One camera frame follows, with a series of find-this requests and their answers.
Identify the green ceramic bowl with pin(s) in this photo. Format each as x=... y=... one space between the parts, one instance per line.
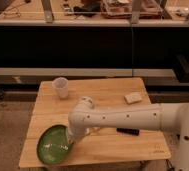
x=53 y=146

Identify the black box on shelf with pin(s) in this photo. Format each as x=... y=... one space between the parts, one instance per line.
x=181 y=68

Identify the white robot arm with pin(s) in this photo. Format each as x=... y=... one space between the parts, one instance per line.
x=167 y=117

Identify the white plastic cup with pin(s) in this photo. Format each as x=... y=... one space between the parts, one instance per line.
x=60 y=85

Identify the black rectangular box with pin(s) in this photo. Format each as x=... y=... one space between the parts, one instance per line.
x=135 y=132

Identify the wooden table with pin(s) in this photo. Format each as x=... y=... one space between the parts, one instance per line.
x=104 y=146

